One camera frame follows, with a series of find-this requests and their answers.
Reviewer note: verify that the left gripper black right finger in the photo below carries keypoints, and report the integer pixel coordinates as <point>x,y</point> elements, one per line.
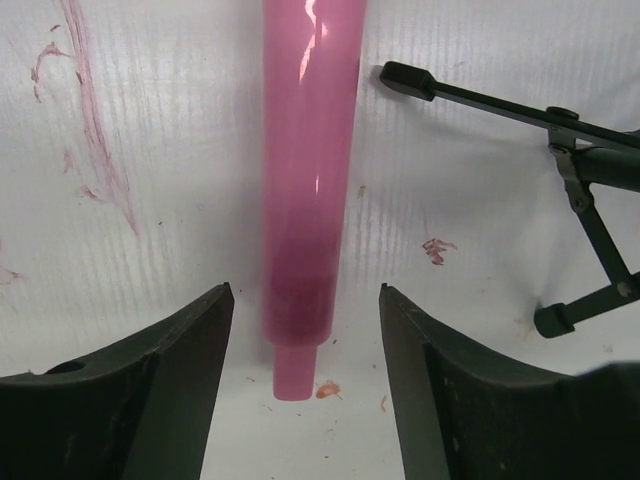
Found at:
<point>465,411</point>

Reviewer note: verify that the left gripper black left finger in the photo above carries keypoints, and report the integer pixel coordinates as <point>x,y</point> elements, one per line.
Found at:
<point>140,408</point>

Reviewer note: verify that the black tripod shock mount stand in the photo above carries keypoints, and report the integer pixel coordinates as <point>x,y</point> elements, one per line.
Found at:
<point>585,154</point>

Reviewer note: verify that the pink microphone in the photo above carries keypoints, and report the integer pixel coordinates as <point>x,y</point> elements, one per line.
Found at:
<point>311,66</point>

